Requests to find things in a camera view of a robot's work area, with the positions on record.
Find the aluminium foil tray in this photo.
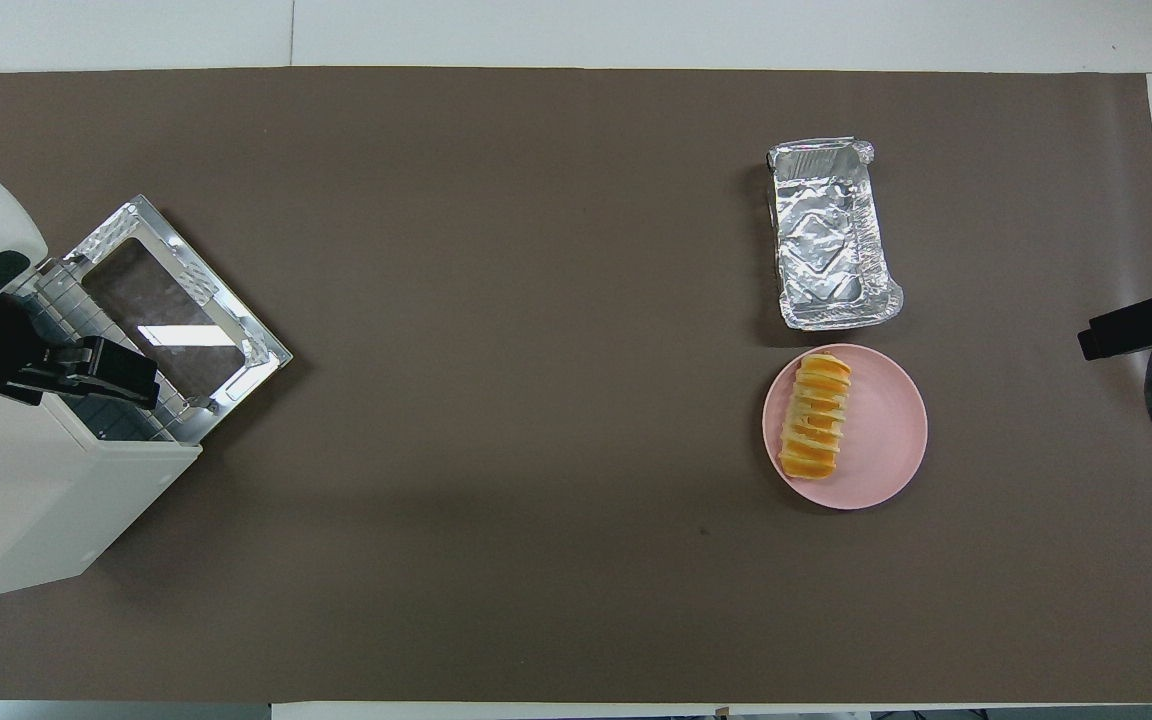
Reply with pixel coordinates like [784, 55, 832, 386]
[766, 137, 905, 332]

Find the golden striped bread loaf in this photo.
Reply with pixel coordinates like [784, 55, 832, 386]
[779, 353, 852, 480]

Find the metal oven rack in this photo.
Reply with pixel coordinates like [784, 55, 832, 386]
[11, 258, 187, 443]

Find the glass oven door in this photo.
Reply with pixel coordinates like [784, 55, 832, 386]
[61, 195, 294, 446]

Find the cream toaster oven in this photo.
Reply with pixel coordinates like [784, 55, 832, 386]
[0, 255, 204, 607]

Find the pink round plate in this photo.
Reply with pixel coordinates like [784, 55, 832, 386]
[762, 344, 929, 511]

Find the brown paper table mat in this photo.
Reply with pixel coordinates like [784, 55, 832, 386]
[0, 66, 1152, 703]

